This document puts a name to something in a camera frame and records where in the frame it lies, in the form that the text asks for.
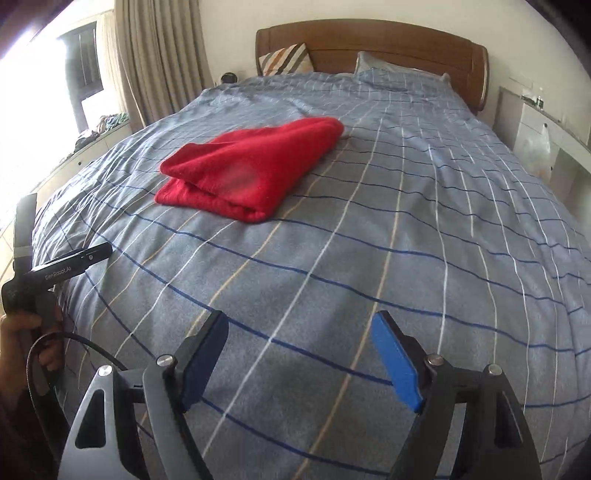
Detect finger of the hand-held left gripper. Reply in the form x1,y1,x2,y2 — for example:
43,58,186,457
76,242,113,268
13,194,38,273

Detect pile of clothes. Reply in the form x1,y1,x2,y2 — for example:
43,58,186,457
74,112,130,151

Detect clear plastic bag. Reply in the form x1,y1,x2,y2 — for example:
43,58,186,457
515,124,552,178

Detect person's left forearm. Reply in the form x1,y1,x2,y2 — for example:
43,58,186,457
0,392,54,480

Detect striped pillow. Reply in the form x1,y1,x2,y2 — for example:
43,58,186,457
259,42,315,77

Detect window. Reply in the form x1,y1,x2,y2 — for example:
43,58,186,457
0,23,121,222

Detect blue checked pillow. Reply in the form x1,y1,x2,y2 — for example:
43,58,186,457
355,51,451,84

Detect black cable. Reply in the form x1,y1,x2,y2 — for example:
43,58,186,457
27,331,130,462

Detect person's left hand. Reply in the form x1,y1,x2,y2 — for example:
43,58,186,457
0,305,64,408

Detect white desk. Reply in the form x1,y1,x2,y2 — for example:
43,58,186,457
496,85,591,185

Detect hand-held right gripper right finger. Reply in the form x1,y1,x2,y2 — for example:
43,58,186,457
372,310,543,480

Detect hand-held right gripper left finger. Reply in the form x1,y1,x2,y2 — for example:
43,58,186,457
58,310,230,480

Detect beige curtain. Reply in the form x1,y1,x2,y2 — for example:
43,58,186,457
95,0,215,130

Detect red knit sweater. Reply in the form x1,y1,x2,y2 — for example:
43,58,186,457
154,116,346,223

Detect wooden headboard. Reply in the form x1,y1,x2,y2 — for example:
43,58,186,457
255,18,490,114

